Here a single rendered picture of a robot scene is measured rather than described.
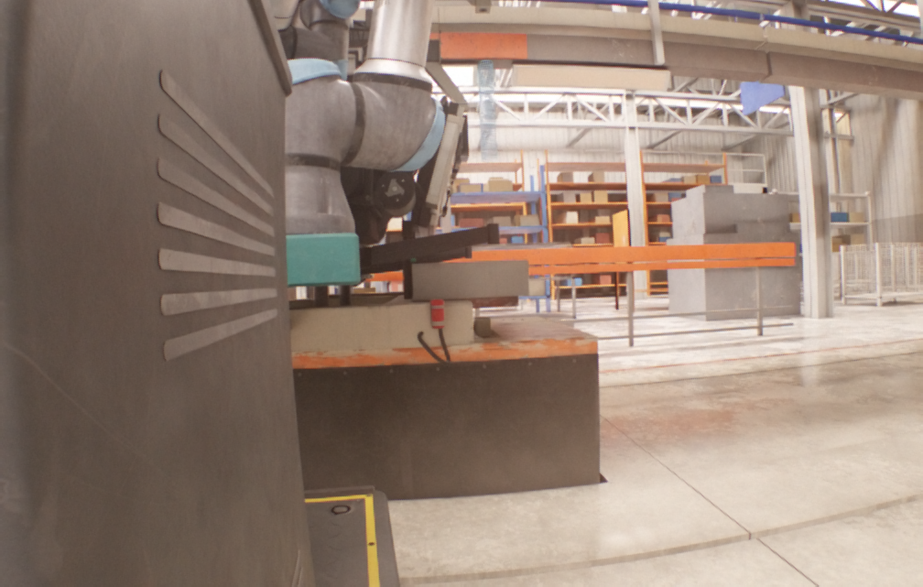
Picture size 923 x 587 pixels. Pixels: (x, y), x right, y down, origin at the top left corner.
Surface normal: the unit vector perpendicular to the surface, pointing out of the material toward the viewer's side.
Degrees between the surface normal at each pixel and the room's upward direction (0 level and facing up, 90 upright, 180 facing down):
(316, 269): 90
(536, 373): 90
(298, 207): 72
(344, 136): 125
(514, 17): 90
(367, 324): 90
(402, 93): 107
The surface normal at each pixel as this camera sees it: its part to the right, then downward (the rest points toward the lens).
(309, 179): 0.58, -0.31
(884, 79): 0.10, 0.01
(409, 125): 0.62, 0.28
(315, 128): 0.71, -0.01
